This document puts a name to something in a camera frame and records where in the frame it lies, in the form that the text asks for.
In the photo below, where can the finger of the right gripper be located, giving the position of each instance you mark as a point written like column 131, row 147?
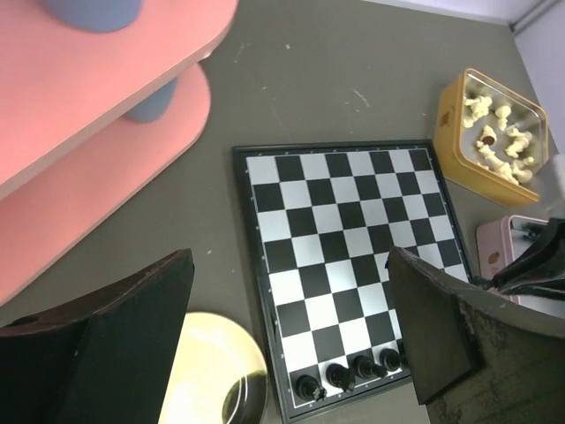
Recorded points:
column 539, row 271

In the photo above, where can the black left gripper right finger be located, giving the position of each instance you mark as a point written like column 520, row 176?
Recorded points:
column 474, row 356

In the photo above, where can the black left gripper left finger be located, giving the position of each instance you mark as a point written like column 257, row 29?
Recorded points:
column 104, row 357

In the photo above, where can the black chess piece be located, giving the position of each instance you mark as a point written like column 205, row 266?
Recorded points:
column 390, row 359
column 366, row 368
column 341, row 377
column 310, row 389

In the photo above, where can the white chess pieces heap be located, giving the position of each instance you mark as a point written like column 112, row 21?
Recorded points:
column 500, row 147

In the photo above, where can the pink tin box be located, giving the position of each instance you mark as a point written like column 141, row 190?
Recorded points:
column 503, row 241

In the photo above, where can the cream plate with flower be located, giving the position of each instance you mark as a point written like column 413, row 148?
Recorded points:
column 219, row 374

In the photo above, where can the yellow tin box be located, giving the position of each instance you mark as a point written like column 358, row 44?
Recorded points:
column 453, row 144

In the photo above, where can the pink wooden shelf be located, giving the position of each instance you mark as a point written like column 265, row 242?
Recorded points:
column 69, row 157

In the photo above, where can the black white chessboard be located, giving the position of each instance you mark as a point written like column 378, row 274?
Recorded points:
column 320, row 221

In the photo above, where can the lower blue cup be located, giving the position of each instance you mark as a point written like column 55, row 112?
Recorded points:
column 154, row 106

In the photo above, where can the blue cup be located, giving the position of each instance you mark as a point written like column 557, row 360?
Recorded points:
column 98, row 16
column 154, row 106

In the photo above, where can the upper blue cup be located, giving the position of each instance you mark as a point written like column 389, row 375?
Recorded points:
column 98, row 16

